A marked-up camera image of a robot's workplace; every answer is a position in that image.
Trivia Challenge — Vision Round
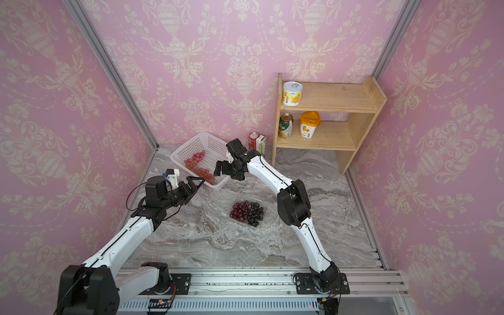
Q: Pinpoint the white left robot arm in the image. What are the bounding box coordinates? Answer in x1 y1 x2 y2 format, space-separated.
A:
55 173 206 314

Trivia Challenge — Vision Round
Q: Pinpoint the green white carton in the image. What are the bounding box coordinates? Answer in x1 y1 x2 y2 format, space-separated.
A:
255 135 266 155

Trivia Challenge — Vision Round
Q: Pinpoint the white perforated plastic basket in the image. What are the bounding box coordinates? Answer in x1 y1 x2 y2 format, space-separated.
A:
170 132 230 190

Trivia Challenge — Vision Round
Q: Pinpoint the green drink can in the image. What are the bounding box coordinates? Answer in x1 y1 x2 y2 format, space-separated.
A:
278 114 293 139

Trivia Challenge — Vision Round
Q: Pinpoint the dark red grape bunch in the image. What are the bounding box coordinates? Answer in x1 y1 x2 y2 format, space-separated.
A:
229 200 250 223

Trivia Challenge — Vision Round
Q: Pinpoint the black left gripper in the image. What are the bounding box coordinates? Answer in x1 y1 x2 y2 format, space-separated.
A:
160 176 206 210

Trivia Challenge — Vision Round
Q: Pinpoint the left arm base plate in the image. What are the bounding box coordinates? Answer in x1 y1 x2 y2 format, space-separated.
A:
140 273 192 296

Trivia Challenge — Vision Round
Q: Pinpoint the wooden shelf unit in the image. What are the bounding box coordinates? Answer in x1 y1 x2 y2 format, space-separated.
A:
271 73 388 176

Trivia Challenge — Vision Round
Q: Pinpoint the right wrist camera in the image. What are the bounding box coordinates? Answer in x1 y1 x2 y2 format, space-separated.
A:
226 138 247 160

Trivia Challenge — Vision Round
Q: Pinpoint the light red grape bunch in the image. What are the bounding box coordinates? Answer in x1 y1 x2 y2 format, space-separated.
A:
185 150 215 185

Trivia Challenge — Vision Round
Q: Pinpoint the black grape bunch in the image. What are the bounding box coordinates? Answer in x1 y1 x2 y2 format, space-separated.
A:
247 202 265 227

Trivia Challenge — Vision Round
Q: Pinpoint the yellow can white lid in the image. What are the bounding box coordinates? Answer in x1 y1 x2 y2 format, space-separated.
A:
282 81 303 107

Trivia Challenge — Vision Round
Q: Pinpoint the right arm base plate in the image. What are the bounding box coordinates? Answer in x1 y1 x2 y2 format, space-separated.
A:
292 272 350 295

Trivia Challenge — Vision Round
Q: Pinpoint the yellow lidded cup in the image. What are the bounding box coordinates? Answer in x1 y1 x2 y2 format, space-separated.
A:
299 111 321 139

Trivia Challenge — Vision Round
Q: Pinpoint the aluminium rail frame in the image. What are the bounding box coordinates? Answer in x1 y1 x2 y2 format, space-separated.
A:
116 267 413 314

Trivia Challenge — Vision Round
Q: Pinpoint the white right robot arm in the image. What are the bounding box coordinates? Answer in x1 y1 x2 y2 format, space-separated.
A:
214 152 342 293

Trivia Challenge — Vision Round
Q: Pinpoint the red soda can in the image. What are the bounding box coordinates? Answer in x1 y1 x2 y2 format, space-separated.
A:
248 132 259 150

